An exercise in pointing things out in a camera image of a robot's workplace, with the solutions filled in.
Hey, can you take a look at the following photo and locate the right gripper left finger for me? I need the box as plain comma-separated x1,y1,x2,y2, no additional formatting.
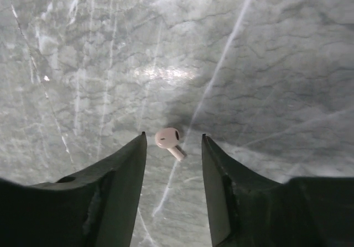
1,133,147,246

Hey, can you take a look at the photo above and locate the pink earbud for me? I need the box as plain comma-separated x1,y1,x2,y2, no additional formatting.
154,127,186,162

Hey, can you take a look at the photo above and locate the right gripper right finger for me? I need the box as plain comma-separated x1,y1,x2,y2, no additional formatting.
201,135,353,246

